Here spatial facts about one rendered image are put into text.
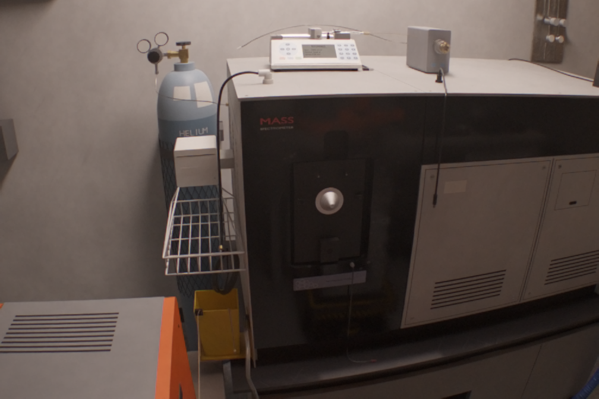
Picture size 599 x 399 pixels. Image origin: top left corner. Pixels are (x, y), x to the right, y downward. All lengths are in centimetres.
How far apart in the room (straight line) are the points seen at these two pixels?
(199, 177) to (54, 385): 74
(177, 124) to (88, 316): 101
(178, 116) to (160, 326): 104
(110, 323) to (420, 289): 76
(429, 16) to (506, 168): 123
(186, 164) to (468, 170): 72
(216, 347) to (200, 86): 94
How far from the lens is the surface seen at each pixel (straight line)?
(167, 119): 171
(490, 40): 244
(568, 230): 142
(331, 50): 126
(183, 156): 124
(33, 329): 85
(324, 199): 98
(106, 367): 73
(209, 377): 127
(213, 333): 118
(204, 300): 121
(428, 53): 128
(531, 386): 169
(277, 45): 126
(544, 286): 149
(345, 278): 110
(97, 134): 215
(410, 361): 128
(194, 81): 170
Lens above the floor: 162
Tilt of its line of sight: 21 degrees down
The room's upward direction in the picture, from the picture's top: straight up
